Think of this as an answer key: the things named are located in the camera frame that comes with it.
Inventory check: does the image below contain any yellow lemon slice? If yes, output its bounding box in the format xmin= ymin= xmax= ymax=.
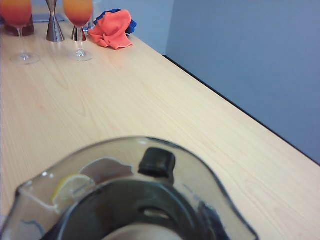
xmin=51 ymin=173 xmax=96 ymax=208

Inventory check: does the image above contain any short steel jigger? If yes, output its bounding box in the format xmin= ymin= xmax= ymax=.
xmin=71 ymin=24 xmax=88 ymax=42

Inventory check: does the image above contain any orange cloth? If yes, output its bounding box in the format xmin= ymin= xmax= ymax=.
xmin=87 ymin=9 xmax=134 ymax=50

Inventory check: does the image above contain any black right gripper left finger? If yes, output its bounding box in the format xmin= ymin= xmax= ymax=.
xmin=41 ymin=216 xmax=68 ymax=240

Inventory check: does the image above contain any cocktail glass with orange drink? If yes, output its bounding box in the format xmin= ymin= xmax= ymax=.
xmin=0 ymin=0 xmax=41 ymax=65
xmin=62 ymin=0 xmax=95 ymax=62

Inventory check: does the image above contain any blue cloth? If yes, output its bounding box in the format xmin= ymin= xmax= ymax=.
xmin=93 ymin=8 xmax=138 ymax=35

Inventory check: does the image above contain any tall steel jigger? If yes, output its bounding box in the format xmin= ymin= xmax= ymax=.
xmin=45 ymin=0 xmax=66 ymax=43

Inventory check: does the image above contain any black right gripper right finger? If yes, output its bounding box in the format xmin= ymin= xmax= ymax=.
xmin=199 ymin=201 xmax=227 ymax=240

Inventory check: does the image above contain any grey smoked glass measuring cup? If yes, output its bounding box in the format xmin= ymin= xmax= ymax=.
xmin=4 ymin=135 xmax=260 ymax=240

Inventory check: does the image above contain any dark red jar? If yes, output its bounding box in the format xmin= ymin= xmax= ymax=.
xmin=0 ymin=14 xmax=35 ymax=37

